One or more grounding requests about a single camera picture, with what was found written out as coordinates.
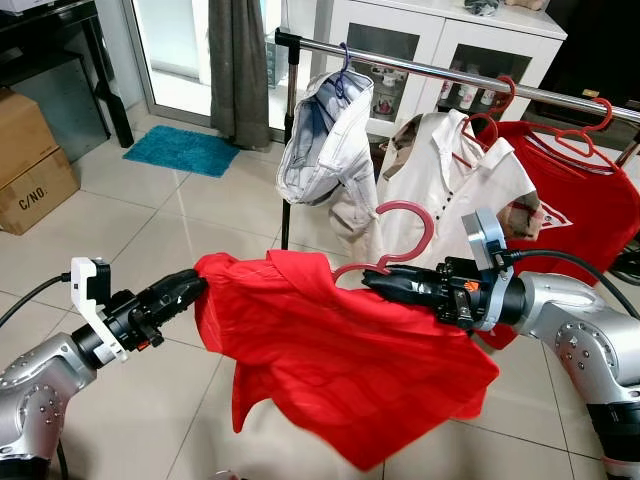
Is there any glass sliding door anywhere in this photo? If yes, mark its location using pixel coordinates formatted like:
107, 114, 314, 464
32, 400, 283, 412
128, 0, 291, 131

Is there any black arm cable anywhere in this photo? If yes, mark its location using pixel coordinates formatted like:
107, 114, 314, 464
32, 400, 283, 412
500, 248, 640, 323
0, 272, 74, 332

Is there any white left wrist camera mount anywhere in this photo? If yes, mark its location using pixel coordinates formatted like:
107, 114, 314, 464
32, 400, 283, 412
70, 257, 130, 364

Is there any grey curtain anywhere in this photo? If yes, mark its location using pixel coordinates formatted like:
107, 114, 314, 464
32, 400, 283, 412
208, 0, 274, 152

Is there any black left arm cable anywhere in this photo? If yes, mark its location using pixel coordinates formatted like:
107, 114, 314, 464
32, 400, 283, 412
0, 272, 74, 332

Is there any plain red shirt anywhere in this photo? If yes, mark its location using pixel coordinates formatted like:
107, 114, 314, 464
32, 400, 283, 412
193, 250, 502, 472

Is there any black desk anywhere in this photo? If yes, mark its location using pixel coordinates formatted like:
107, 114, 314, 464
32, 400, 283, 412
0, 0, 137, 150

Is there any white glass-door cabinet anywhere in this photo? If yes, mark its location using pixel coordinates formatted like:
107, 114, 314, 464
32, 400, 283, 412
318, 0, 568, 141

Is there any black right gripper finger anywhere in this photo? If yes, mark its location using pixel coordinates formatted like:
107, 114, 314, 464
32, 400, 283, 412
372, 282, 439, 306
365, 266, 441, 285

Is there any purple hanger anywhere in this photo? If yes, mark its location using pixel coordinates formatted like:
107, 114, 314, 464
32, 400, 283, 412
333, 42, 354, 102

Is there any metal clothes rack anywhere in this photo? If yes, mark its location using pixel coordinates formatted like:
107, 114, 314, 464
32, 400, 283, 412
275, 28, 640, 253

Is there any white button shirt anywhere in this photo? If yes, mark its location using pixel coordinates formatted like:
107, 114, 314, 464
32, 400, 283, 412
378, 108, 542, 270

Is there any pink plastic hanger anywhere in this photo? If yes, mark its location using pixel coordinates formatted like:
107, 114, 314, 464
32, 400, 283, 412
333, 200, 437, 287

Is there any dark item on cabinet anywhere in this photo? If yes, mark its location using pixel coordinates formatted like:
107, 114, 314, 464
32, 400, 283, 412
465, 0, 502, 17

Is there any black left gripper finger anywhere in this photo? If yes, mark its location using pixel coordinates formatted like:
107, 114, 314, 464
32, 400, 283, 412
160, 285, 206, 321
152, 269, 208, 301

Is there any teal floor mat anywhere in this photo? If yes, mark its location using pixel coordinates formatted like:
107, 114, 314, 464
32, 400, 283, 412
123, 125, 242, 180

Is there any pale denim garment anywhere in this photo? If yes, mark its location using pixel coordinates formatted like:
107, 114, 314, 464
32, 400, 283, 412
277, 70, 382, 242

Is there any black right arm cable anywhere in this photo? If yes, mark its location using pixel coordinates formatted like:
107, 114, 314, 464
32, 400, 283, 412
500, 248, 640, 323

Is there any red plastic hanger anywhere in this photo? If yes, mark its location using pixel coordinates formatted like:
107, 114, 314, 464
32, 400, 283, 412
462, 75, 517, 152
525, 97, 620, 174

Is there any red printed t-shirt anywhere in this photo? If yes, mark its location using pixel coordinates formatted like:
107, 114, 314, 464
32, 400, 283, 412
480, 120, 640, 352

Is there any printed cardboard box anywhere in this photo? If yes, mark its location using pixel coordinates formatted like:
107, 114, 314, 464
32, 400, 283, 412
0, 148, 82, 238

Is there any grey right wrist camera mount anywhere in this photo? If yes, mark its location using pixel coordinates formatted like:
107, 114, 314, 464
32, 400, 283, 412
462, 208, 515, 334

